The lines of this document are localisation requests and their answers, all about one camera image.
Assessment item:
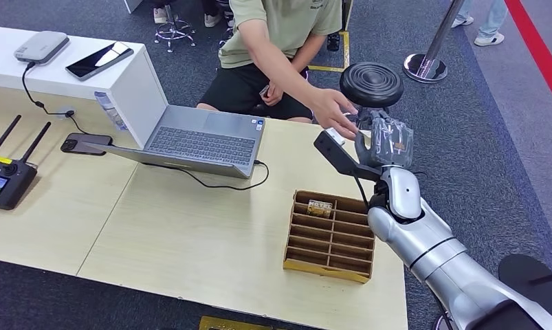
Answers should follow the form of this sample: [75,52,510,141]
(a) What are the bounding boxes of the wooden slotted card holder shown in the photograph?
[283,190,376,285]

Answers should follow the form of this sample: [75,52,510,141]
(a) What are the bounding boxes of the black power bank cable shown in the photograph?
[21,61,92,136]

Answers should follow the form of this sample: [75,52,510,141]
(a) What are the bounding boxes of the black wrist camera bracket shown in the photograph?
[313,130,382,183]

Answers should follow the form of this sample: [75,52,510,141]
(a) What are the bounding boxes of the black remote controller with antennas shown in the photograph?
[0,114,52,211]

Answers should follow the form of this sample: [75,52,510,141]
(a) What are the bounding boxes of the grey laptop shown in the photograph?
[82,105,266,180]

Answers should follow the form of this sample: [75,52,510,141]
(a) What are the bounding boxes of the white raised counter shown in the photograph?
[0,25,170,149]

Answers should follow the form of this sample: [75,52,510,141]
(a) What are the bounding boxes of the dark smartphone with camera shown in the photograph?
[60,133,113,157]

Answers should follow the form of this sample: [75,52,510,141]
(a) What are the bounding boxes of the clear label sticker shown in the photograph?
[94,91,129,132]

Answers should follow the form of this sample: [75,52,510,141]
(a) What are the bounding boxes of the chrome stanchion post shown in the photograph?
[402,0,465,85]

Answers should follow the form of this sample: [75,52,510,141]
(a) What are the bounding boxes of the red floor stripe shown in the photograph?
[505,0,552,118]

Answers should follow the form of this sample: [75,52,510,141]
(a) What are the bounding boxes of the person's right hand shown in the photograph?
[310,87,360,141]

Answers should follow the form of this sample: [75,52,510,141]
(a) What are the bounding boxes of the yellow floor tape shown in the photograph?
[307,30,351,74]

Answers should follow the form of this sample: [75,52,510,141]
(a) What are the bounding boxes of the chrome stool base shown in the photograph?
[153,4,197,54]

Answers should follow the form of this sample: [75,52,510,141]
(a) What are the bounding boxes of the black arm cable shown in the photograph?
[353,175,372,210]

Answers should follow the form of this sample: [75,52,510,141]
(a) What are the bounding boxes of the black ribbed stool seat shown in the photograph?
[339,61,404,110]

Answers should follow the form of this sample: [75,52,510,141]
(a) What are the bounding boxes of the glossy black smartphone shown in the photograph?
[65,41,135,82]

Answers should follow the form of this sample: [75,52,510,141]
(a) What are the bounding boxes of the black round floor base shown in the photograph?
[498,254,552,318]

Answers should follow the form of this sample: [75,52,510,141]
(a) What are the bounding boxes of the pale wooden desk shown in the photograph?
[0,84,410,330]

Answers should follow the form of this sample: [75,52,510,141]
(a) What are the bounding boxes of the person's left hand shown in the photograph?
[259,81,285,107]

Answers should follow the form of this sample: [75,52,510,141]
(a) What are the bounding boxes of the grey power bank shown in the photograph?
[13,30,70,65]

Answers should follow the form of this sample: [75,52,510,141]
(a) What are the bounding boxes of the black laptop power cable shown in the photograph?
[141,159,271,191]

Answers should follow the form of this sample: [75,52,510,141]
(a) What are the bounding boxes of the person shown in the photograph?
[150,0,236,28]
[450,0,509,47]
[195,0,361,141]

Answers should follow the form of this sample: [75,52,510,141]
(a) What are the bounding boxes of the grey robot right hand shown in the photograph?
[354,109,415,169]

